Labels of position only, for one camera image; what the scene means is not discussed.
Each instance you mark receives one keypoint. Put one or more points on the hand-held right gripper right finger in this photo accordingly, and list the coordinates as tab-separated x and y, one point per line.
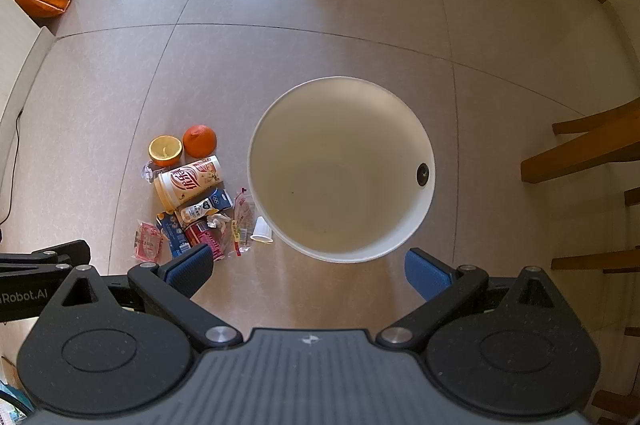
425	274

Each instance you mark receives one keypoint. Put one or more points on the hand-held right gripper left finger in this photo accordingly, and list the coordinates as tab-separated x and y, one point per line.
192	267

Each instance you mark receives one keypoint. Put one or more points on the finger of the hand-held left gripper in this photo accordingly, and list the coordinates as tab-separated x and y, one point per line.
55	252

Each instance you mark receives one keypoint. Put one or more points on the blue white yogurt pouch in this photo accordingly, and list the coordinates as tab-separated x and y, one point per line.
205	206

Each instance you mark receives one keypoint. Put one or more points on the small white plastic cup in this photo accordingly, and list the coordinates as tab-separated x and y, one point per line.
261	231

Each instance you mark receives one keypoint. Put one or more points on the white round bin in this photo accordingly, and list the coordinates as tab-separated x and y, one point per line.
335	170

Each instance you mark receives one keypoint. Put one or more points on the red snack packet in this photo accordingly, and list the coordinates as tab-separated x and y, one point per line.
205	236

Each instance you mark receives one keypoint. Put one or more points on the blue snack packet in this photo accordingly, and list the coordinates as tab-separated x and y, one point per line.
172	232

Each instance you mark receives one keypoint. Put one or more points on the pink snack packet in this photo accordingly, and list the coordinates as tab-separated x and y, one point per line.
147	241

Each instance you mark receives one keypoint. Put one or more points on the crumpled white tissue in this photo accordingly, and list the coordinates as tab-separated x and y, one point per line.
216	220

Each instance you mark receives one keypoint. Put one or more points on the clear wrapper with red strip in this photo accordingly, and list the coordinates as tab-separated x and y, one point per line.
242	220

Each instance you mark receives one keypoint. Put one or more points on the cream milk tea cup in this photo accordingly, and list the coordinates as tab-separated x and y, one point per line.
187	181

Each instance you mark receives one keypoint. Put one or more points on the crumpled grey paper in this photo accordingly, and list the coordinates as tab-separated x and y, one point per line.
148	172

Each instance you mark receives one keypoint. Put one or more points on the hollow orange peel half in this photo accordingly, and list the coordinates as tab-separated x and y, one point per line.
165	151

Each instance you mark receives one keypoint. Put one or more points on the domed orange peel half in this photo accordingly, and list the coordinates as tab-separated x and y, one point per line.
200	141

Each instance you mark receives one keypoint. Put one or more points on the white furniture panel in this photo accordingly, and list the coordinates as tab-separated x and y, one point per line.
20	65

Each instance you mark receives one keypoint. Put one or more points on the wooden chair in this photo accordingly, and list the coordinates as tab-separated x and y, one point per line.
590	150

